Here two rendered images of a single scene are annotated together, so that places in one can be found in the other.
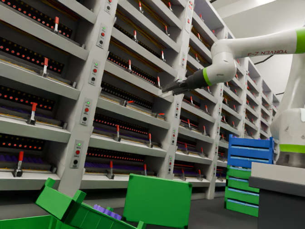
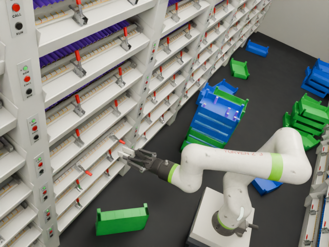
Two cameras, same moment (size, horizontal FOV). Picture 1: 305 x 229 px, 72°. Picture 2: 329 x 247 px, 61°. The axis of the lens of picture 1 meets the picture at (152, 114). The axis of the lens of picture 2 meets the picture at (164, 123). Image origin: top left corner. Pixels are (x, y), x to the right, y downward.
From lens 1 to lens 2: 148 cm
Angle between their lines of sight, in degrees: 59
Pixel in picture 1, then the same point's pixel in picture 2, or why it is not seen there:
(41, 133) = not seen: outside the picture
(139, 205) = (107, 229)
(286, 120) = (227, 212)
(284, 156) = (217, 224)
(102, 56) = (47, 176)
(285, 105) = (241, 176)
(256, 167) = (194, 234)
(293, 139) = (226, 224)
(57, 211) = not seen: outside the picture
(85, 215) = not seen: outside the picture
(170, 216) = (131, 228)
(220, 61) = (186, 184)
